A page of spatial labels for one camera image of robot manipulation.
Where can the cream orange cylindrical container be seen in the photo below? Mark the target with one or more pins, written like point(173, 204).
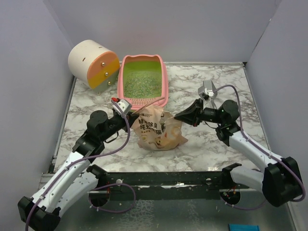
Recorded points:
point(94, 65)

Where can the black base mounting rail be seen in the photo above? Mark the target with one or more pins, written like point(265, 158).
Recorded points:
point(169, 185)

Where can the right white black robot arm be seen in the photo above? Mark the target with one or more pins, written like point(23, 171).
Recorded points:
point(278, 178)

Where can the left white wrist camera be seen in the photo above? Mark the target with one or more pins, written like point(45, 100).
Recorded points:
point(121, 106)

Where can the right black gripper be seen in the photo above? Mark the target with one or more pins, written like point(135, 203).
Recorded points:
point(193, 114)

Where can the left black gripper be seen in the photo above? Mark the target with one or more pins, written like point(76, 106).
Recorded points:
point(131, 118)

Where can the green litter granules pile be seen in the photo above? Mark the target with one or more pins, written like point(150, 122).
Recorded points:
point(142, 84)

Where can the pink green litter box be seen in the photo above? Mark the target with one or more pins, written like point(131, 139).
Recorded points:
point(143, 62)

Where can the blue object at bottom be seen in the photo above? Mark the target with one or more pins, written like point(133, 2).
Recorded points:
point(241, 227)

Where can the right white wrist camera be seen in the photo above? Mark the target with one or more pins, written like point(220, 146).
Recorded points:
point(207, 94)

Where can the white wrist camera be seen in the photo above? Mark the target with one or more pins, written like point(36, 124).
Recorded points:
point(207, 94)
point(121, 106)

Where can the beige cat litter bag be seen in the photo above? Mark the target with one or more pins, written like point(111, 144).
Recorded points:
point(157, 129)

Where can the clear plastic litter scoop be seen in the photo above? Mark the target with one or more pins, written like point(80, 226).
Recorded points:
point(208, 84)

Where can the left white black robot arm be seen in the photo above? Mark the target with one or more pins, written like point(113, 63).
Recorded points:
point(44, 210)

